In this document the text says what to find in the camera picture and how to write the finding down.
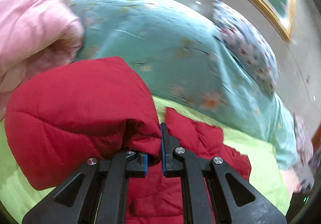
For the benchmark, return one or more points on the teal floral duvet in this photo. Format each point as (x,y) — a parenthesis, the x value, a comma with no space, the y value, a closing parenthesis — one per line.
(174,51)

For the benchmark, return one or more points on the light green bed sheet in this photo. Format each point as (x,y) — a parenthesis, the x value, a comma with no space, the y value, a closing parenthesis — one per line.
(18,197)

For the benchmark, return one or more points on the white patterned pillow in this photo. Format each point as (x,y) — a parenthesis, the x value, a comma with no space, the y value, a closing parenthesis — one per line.
(247,45)

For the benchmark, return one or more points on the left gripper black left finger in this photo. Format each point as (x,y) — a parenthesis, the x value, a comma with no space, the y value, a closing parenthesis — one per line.
(95,193)

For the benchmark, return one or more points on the red quilted puffer jacket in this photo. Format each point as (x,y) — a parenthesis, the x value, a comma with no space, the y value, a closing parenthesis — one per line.
(59,119)

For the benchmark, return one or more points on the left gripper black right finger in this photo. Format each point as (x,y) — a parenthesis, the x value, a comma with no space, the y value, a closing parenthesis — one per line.
(212,191)

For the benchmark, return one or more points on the pink folded quilt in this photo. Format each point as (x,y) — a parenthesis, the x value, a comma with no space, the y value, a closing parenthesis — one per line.
(36,36)

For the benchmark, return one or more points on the pink plaid pillow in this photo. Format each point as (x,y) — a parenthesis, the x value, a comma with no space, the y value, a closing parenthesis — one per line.
(300,178)

